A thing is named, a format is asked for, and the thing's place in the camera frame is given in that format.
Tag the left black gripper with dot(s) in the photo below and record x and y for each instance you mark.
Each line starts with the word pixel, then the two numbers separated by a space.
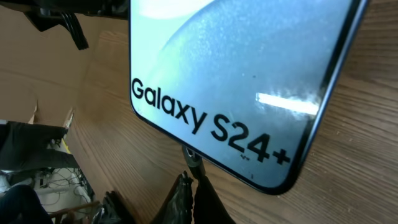
pixel 46 14

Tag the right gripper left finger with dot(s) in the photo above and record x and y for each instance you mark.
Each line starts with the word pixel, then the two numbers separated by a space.
pixel 177 207

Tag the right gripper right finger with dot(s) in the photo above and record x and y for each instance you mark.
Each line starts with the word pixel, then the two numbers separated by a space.
pixel 208 208

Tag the Galaxy S24+ smartphone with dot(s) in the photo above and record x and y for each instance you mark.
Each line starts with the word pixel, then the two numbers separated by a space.
pixel 242 83

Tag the cardboard backdrop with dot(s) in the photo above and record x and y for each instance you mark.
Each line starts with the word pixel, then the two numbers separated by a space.
pixel 41 72

